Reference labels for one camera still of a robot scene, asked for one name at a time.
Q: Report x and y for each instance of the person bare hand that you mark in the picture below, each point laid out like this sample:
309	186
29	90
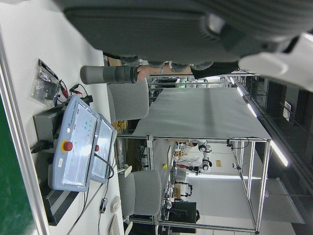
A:
143	72

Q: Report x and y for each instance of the grey white left robot hand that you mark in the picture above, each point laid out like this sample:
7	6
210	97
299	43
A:
146	31

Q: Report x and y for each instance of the person forearm black sleeve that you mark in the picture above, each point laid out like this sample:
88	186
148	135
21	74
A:
210	71

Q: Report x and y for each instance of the grey metal control box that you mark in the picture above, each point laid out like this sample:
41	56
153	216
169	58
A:
45	124

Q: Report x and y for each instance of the black vented box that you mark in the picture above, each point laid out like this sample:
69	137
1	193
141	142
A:
58	203

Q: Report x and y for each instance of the grey office chair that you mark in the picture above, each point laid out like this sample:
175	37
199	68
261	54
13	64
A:
130	100
144	193

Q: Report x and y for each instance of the grey cylindrical bottle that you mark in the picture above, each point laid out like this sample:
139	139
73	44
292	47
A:
107	74

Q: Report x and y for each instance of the grey cloth canopy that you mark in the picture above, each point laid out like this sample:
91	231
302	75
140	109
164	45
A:
203	112

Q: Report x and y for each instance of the small grey teach pendant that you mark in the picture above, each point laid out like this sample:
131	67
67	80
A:
104	151

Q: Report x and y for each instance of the person in white coat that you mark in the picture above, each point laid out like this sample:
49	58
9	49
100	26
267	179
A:
189	157

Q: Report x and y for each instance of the plastic bag black parts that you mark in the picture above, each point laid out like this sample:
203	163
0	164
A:
44	84

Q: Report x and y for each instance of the large grey teach pendant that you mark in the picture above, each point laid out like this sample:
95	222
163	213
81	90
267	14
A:
73	147

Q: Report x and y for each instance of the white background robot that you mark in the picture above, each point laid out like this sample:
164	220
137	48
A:
205	156

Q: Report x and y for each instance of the black monitor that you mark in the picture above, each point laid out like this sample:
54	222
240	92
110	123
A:
183	211

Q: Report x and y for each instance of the white keyboard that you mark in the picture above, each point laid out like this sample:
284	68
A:
114	225

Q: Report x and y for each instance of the long ceiling light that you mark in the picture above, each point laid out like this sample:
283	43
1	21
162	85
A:
278	153

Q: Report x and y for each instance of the green conveyor belt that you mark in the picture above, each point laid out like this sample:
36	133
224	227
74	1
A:
12	171

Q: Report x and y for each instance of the aluminium cage frame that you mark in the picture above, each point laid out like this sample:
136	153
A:
252	183

